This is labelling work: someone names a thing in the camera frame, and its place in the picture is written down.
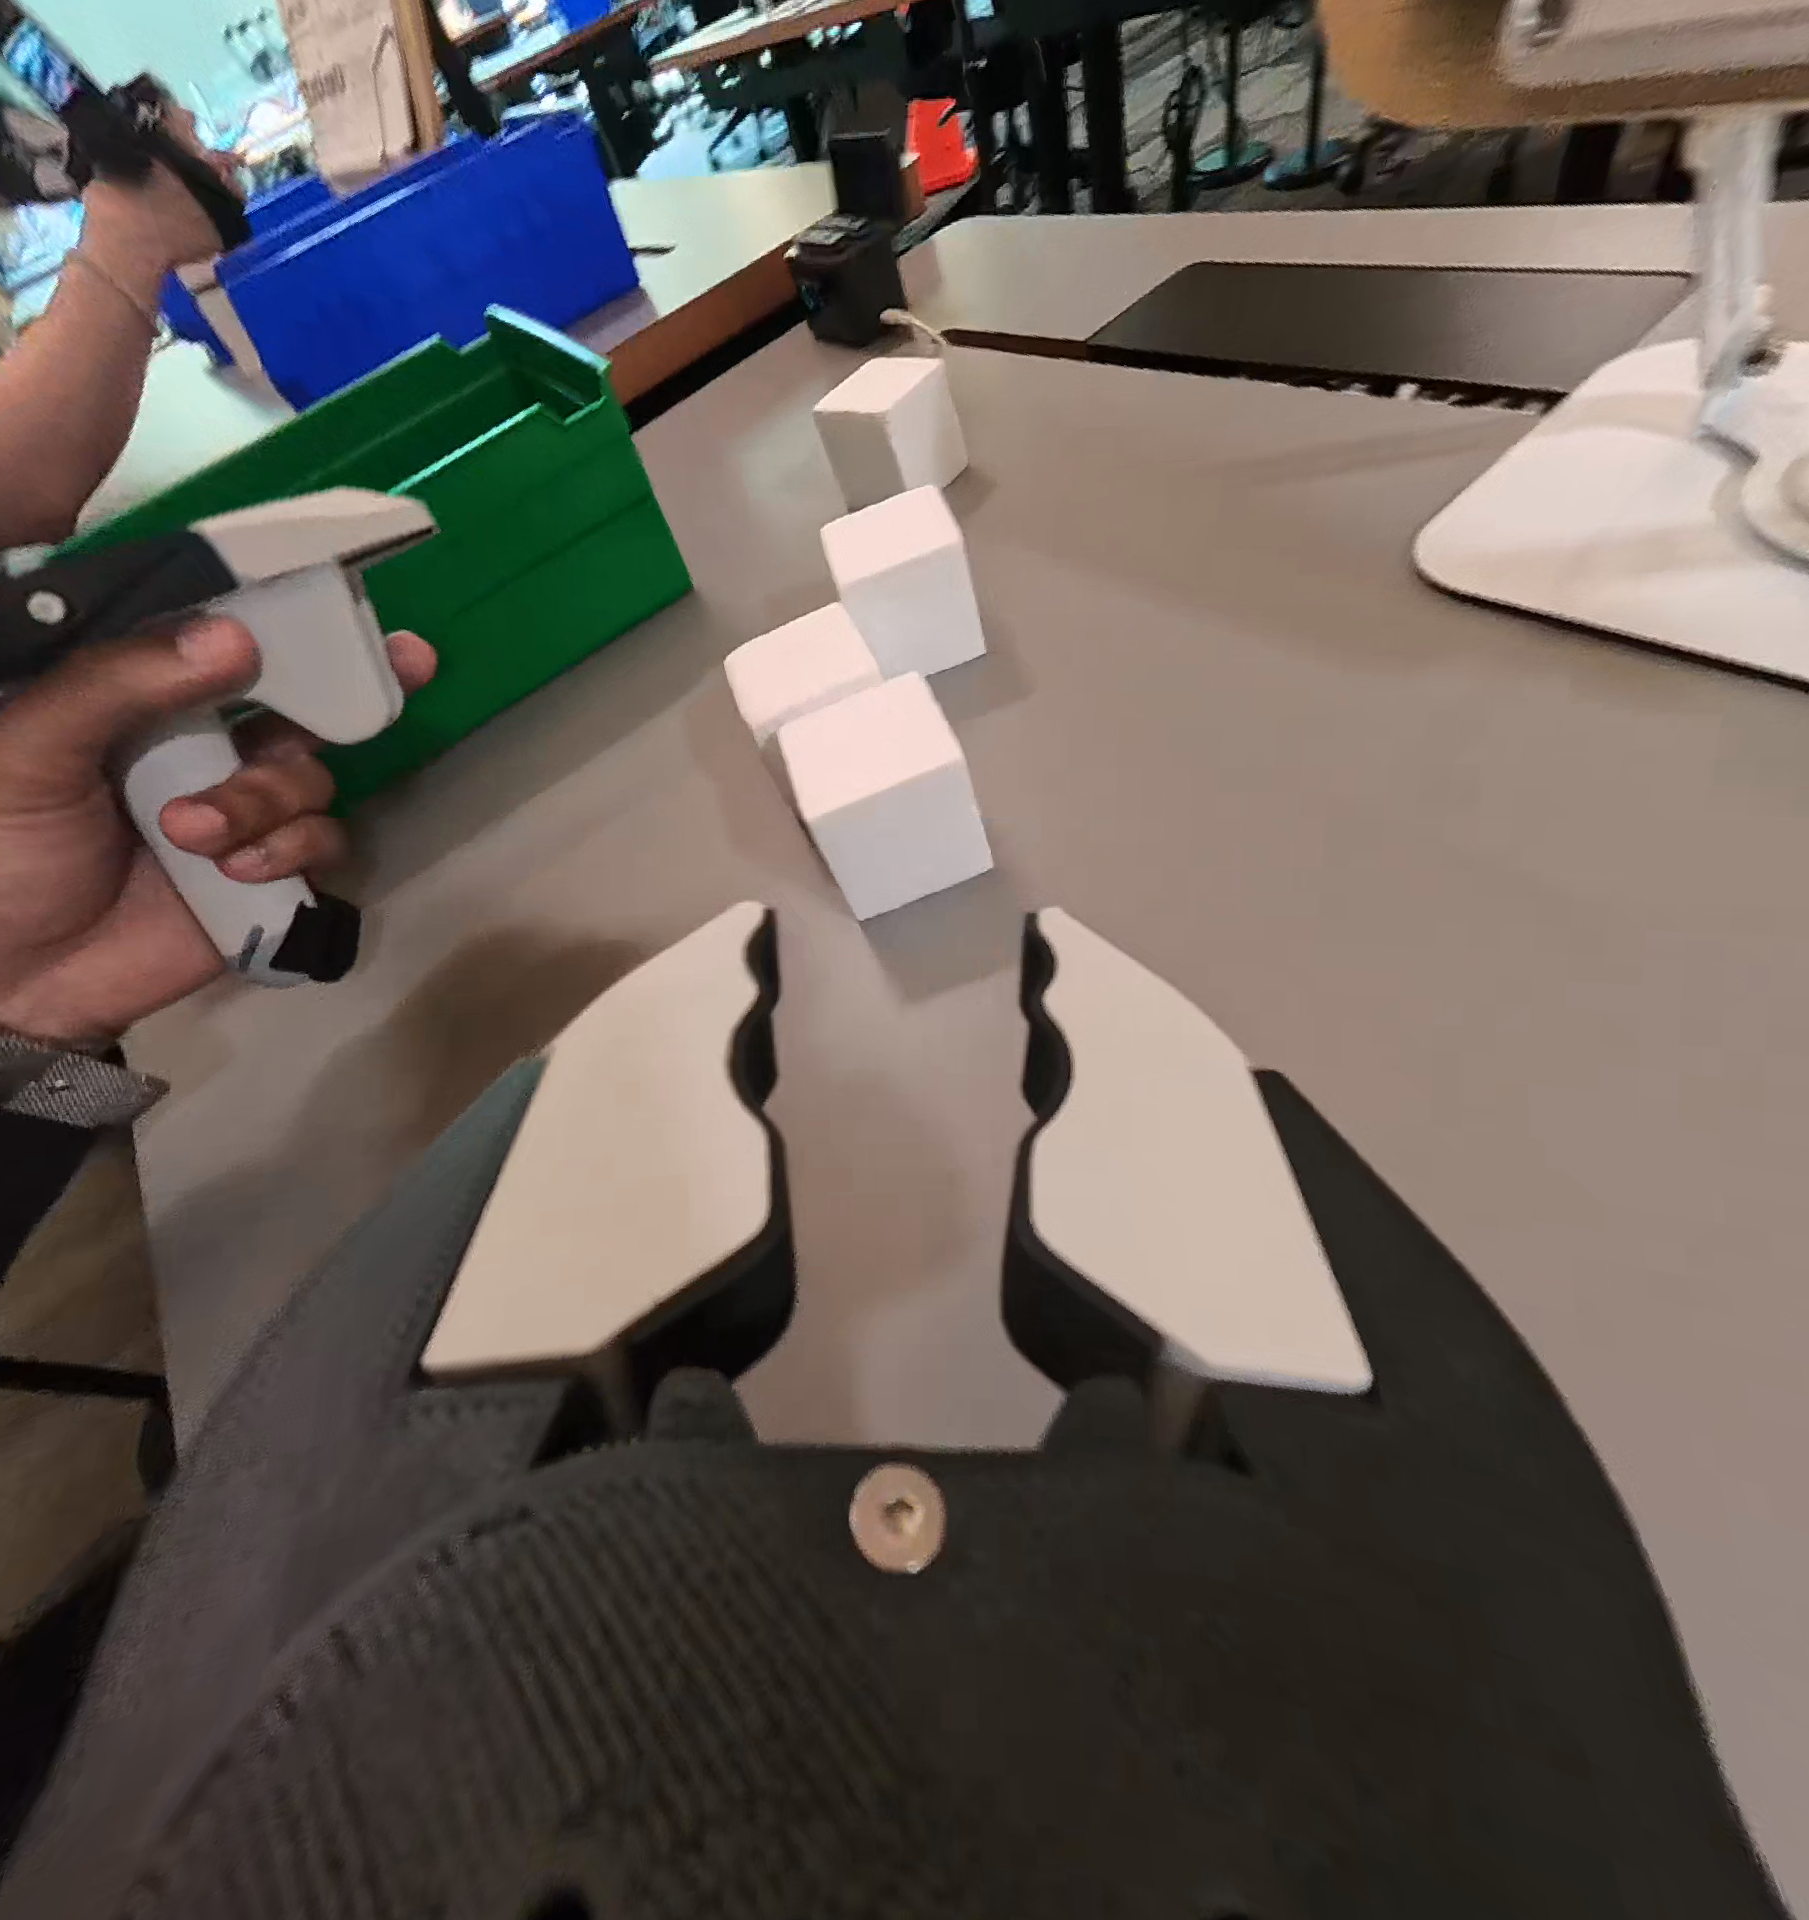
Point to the black battery charger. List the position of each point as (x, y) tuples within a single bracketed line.
[(844, 287)]

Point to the person's left hand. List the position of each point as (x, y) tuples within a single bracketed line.
[(33, 855)]

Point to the wooden document stand white base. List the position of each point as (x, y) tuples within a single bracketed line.
[(1624, 494)]

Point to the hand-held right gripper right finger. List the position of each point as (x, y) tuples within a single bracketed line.
[(1173, 1185)]

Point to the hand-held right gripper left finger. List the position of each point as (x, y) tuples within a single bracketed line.
[(633, 1185)]

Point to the white foam cube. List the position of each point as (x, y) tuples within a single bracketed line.
[(798, 668), (910, 578), (888, 795), (888, 429)]

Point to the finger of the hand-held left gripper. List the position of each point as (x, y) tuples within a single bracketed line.
[(319, 526)]

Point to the grey desk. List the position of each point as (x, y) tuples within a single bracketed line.
[(1295, 931)]

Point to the green plastic bin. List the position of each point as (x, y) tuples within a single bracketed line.
[(545, 541)]

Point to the blue plastic bin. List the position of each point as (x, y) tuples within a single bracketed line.
[(423, 256), (191, 325)]

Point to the wooden board with paper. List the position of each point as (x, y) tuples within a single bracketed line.
[(362, 82)]

